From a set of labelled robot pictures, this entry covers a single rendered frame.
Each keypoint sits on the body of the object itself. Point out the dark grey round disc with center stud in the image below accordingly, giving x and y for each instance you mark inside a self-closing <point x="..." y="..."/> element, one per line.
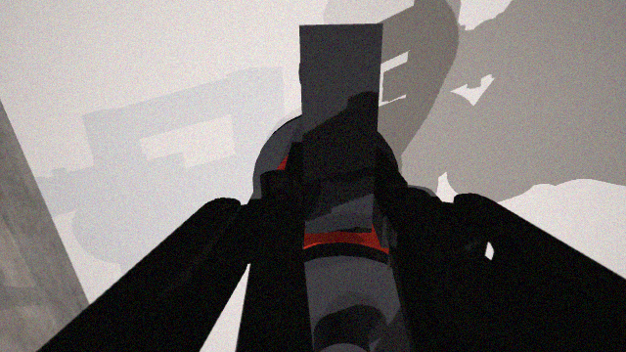
<point x="278" y="146"/>

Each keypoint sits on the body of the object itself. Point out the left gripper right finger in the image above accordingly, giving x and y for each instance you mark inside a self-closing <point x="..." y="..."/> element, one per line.
<point x="555" y="298"/>

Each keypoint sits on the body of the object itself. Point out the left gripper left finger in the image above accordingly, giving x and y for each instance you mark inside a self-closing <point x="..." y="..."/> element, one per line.
<point x="172" y="298"/>

